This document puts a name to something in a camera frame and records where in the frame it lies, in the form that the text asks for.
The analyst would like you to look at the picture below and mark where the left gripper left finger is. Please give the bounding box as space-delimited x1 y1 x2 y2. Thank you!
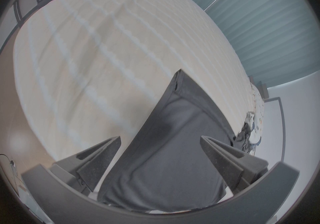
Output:
51 136 122 194

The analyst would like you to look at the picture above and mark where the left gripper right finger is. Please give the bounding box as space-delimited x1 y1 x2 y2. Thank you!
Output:
200 135 269 193

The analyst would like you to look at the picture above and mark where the black T-shirt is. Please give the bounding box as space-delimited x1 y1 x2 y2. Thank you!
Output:
97 69 237 213

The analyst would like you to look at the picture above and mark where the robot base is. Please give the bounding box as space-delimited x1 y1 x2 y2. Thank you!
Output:
19 183 54 224

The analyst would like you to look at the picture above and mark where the pile of clothes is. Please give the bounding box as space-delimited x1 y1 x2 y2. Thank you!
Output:
246 111 263 149

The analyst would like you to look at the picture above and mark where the bed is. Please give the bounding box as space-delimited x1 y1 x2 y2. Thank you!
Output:
12 0 287 214

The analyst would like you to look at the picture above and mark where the black shiny garment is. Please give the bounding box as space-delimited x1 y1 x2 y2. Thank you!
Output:
235 123 252 152

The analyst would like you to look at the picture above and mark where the grey bedside table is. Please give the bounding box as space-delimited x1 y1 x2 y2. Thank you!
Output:
249 76 270 98

